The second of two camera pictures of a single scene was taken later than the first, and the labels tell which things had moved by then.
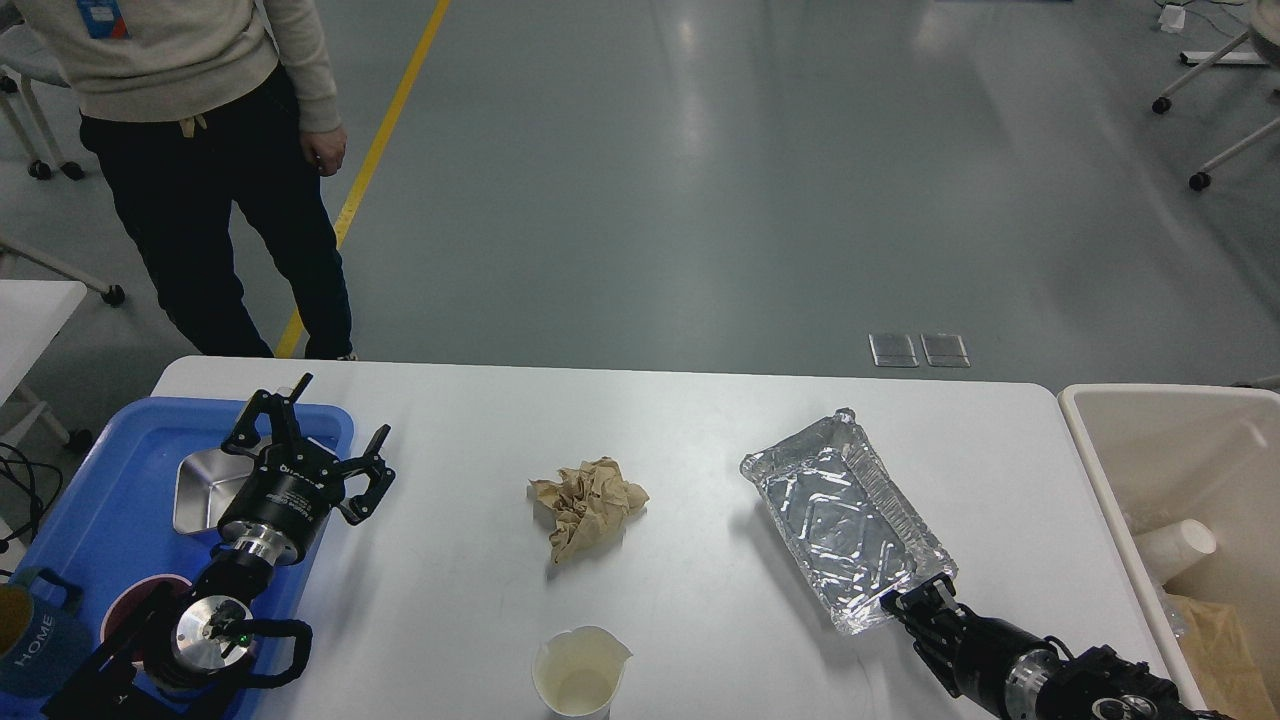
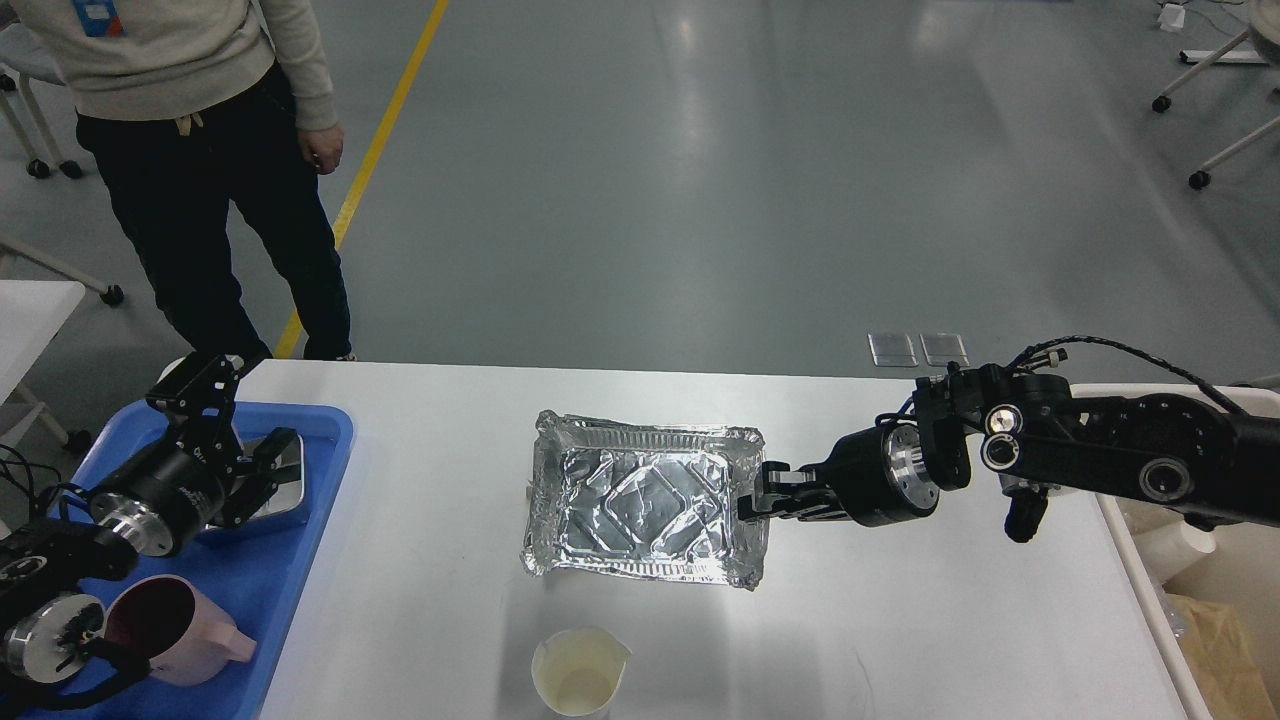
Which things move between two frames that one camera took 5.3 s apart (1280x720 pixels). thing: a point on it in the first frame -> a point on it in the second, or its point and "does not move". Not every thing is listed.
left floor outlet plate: (892, 350) does not move
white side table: (32, 312) does not move
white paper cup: (1174, 546) does not move
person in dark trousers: (189, 105) does not move
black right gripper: (974, 655) -> (876, 476)
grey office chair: (22, 58) does not move
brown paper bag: (1220, 659) does not move
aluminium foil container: (851, 532) -> (644, 500)
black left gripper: (292, 483) -> (176, 496)
